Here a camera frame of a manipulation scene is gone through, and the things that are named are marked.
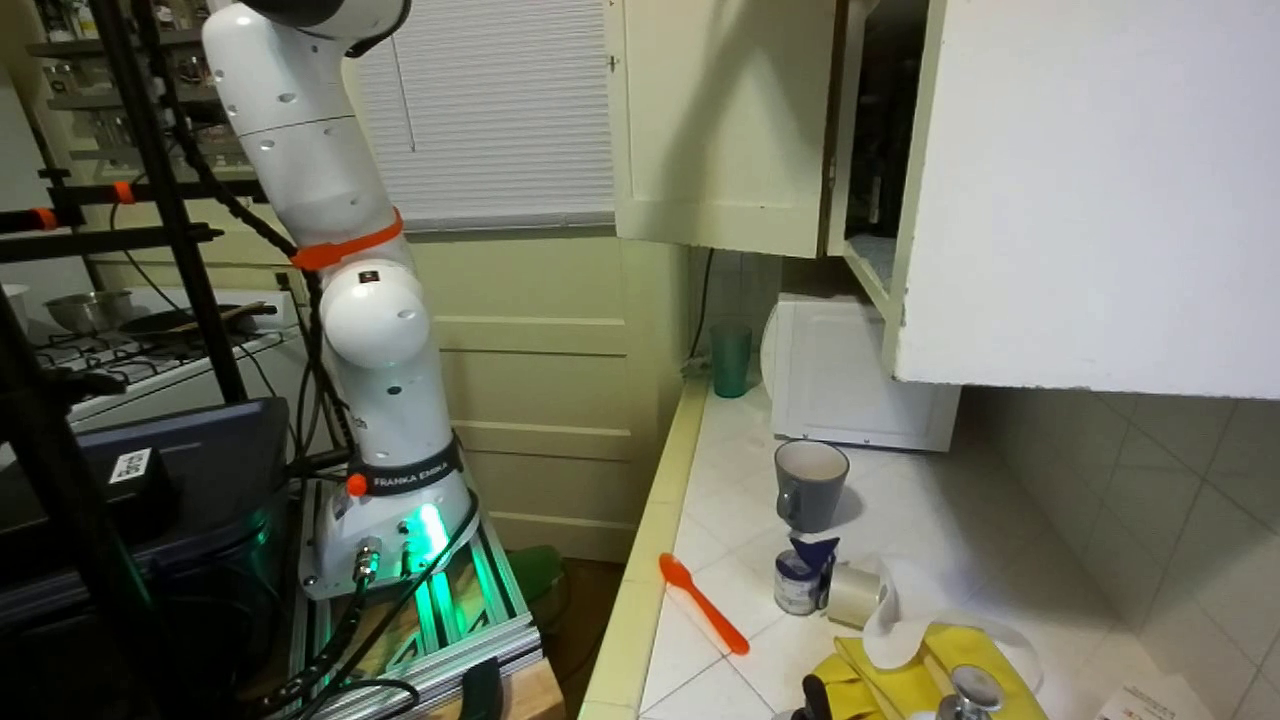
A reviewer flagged white microwave oven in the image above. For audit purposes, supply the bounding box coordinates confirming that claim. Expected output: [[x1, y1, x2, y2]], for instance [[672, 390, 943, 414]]
[[761, 293, 961, 451]]

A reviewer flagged black tripod stand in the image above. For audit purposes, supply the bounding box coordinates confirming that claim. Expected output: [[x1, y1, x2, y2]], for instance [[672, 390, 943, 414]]
[[0, 0, 293, 720]]

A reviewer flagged white window blind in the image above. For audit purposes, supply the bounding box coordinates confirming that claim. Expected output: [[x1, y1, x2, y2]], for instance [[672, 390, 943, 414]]
[[344, 0, 613, 236]]

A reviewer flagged small blue white mug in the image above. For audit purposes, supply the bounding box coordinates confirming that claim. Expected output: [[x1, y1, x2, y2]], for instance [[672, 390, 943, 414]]
[[773, 535, 836, 616]]

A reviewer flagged clear tape roll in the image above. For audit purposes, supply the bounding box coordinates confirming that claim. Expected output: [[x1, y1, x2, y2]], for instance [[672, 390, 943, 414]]
[[825, 565, 887, 629]]

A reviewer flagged grey ceramic mug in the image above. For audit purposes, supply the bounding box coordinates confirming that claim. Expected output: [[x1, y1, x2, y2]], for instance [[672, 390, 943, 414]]
[[777, 440, 849, 533]]

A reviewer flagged cream cabinet door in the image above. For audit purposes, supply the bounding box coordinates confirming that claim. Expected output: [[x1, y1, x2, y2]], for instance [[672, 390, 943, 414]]
[[887, 0, 1280, 401]]

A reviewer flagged green plastic cup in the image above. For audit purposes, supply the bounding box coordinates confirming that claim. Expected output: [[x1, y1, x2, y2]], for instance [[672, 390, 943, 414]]
[[712, 326, 753, 401]]

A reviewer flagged orange plastic spoon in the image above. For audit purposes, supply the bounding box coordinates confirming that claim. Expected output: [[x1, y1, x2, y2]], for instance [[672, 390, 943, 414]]
[[657, 551, 753, 657]]

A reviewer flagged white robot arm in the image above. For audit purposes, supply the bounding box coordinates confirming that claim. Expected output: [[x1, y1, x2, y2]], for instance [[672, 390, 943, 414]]
[[204, 0, 473, 600]]

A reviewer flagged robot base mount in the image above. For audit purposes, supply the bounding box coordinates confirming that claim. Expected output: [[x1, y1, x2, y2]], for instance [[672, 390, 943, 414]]
[[293, 520, 543, 720]]

